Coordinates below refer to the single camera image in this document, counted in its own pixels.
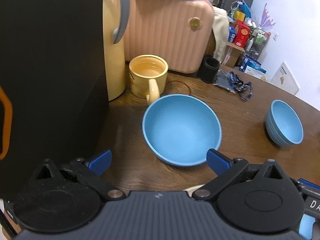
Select blue packets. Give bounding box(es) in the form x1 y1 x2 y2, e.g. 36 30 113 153
239 55 268 77

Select yellow thermos jug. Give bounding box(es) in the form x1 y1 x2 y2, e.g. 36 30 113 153
102 0 131 102

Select blue lanyard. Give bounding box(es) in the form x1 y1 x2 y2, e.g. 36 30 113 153
214 70 253 102

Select cardboard box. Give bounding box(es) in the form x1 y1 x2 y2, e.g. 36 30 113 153
221 42 246 68

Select blue bag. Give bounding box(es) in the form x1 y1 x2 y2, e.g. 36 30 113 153
230 0 253 22

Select orange tag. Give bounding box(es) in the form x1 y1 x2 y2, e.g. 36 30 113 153
0 86 13 161

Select tall red carton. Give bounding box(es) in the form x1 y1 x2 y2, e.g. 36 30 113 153
234 21 251 47

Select black cup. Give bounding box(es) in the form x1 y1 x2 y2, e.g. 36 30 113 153
197 54 220 84

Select white board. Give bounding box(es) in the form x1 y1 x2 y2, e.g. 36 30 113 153
269 62 300 96

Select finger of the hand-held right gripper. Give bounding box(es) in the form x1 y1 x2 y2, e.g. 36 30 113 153
290 178 320 198

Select purple wall sticker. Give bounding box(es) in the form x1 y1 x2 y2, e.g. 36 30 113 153
259 3 277 29

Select wire rack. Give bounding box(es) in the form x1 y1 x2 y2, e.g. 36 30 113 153
246 21 272 56

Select yellow mug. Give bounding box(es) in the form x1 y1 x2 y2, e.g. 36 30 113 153
129 54 169 104

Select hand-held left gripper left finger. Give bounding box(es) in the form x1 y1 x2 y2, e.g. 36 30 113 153
30 149 126 201

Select black paper bag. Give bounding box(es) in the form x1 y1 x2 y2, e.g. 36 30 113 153
0 0 110 200

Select blue carton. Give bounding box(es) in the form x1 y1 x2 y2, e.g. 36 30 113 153
227 26 237 43

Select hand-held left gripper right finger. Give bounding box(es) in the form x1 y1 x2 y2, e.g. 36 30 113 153
192 149 289 202

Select pink suitcase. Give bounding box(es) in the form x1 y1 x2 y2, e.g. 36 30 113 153
122 0 216 74

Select beige cloth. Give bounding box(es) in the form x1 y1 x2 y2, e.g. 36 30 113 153
212 6 230 63

